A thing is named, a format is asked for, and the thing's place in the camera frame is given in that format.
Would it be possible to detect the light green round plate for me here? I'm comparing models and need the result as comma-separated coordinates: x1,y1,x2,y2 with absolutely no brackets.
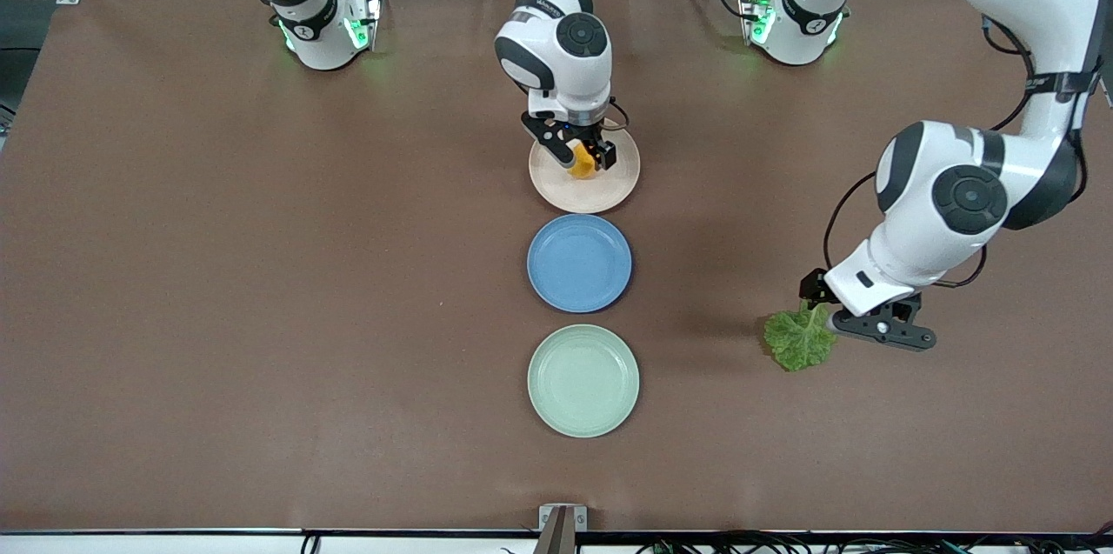
526,324,641,439

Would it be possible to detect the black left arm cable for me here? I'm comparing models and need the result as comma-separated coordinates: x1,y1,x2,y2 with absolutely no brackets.
821,13,1090,290

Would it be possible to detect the beige round plate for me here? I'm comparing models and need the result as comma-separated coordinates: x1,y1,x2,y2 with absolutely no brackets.
529,121,642,215

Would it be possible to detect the green lettuce leaf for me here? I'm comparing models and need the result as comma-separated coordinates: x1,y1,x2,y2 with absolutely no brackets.
763,302,839,373

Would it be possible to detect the grey metal mounting bracket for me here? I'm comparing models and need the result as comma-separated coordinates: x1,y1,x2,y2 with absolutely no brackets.
537,503,589,554

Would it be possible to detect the blue round plate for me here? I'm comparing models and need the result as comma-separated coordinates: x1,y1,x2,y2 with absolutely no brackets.
526,214,634,314

